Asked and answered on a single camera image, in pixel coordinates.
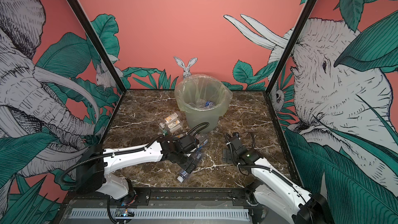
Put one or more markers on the orange label small bottle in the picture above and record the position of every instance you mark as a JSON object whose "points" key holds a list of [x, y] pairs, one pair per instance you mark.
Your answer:
{"points": [[172, 117]]}

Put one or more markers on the crushed clear bottle white cap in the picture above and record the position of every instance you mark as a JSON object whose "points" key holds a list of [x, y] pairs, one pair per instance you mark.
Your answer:
{"points": [[183, 174]]}

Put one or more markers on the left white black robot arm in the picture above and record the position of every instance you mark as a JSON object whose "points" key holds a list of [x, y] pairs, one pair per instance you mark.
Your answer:
{"points": [[96, 170]]}

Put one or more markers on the black front mounting rail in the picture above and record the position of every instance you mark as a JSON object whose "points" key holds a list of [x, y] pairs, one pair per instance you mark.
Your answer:
{"points": [[141, 196]]}

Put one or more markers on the blue label bottle white cap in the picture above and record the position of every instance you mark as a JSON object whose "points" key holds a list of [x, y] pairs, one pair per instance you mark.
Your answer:
{"points": [[209, 104]]}

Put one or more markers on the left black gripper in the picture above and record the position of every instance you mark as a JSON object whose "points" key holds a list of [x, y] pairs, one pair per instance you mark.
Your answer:
{"points": [[187, 166]]}

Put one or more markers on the black frame post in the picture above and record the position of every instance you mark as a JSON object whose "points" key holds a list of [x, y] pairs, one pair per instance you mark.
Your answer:
{"points": [[306, 11], [98, 46]]}

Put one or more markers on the green cap small bottle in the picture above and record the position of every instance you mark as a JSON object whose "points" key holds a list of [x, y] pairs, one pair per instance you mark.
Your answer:
{"points": [[163, 129]]}

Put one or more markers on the translucent plastic bin liner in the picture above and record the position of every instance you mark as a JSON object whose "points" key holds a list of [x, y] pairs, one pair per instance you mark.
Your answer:
{"points": [[202, 88]]}

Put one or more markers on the right black frame post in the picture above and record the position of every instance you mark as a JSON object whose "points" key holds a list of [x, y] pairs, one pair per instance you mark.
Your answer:
{"points": [[306, 11]]}

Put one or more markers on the left black frame post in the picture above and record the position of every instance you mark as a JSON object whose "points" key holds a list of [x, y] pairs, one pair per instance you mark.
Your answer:
{"points": [[98, 46]]}

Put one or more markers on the beige label small bottle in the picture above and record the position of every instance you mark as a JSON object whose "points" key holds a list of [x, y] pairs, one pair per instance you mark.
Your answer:
{"points": [[174, 126]]}

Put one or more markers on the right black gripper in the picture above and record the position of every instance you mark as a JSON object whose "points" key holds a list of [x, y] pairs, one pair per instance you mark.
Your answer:
{"points": [[228, 158]]}

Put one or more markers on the clear bottle blue cap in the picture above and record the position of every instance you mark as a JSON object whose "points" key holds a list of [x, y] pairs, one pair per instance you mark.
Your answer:
{"points": [[201, 140]]}

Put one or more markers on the white slotted cable duct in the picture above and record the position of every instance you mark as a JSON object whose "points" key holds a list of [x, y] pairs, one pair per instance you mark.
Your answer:
{"points": [[162, 213]]}

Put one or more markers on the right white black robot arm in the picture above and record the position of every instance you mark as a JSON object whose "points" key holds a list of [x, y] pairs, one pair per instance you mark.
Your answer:
{"points": [[290, 201]]}

